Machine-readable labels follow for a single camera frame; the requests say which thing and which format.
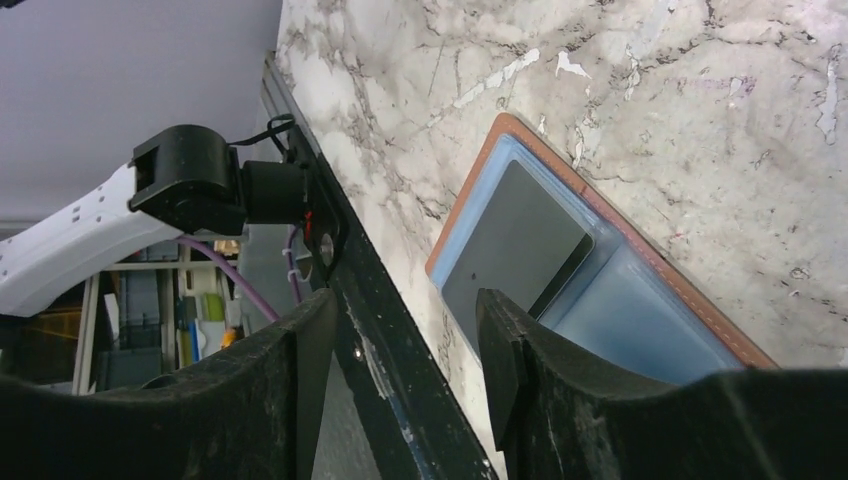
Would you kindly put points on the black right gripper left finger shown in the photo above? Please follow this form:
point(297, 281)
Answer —
point(250, 411)

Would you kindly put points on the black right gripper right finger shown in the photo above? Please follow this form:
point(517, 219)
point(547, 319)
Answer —
point(558, 411)

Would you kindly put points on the brown leather card holder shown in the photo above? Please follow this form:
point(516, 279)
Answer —
point(626, 302)

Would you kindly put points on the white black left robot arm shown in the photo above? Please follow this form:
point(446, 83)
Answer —
point(184, 180)

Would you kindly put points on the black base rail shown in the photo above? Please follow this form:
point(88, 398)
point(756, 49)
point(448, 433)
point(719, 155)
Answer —
point(390, 413)

